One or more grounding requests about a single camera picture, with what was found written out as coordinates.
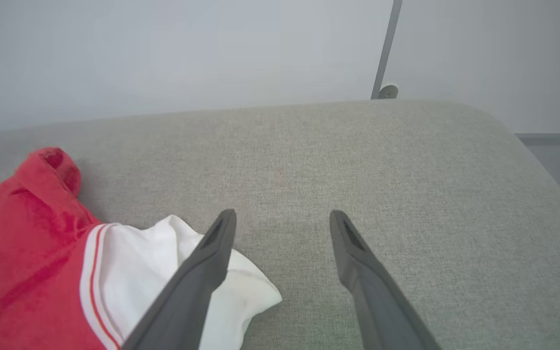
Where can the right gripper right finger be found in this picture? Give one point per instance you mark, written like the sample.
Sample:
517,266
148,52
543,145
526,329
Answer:
377,301

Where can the grey fabric sofa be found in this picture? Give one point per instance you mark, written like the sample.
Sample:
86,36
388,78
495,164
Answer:
309,160

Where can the grey metal pole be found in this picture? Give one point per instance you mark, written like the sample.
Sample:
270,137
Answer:
387,48

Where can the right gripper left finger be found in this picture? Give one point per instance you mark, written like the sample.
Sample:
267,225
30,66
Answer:
197,287

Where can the red white sports jersey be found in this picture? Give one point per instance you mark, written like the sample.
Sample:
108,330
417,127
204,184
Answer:
32,253

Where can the white board panel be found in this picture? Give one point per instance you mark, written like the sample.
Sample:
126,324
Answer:
494,58

